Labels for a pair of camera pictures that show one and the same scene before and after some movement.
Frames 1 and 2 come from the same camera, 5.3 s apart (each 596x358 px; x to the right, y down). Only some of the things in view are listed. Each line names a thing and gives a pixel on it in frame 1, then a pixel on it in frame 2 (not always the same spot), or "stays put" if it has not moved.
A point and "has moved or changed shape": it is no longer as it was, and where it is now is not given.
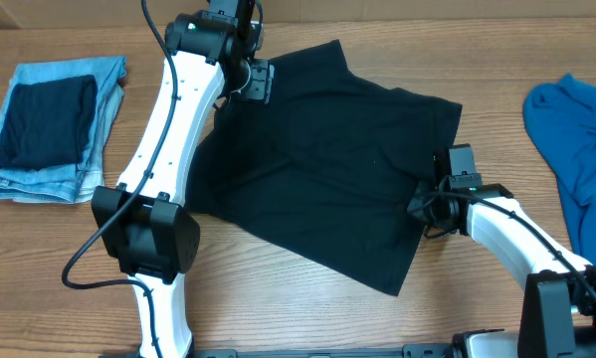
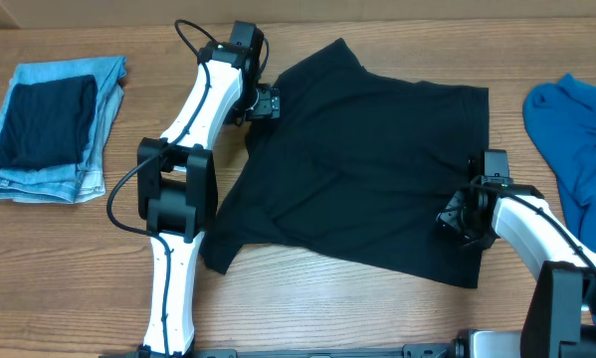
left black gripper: x=257 y=81 to x=267 y=102
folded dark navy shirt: x=46 y=124 stays put
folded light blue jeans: x=66 y=183 stays put
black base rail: x=417 y=350 stays put
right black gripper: x=440 y=166 to x=453 y=215
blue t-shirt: x=574 y=125 stays put
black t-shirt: x=328 y=170 has moved or changed shape
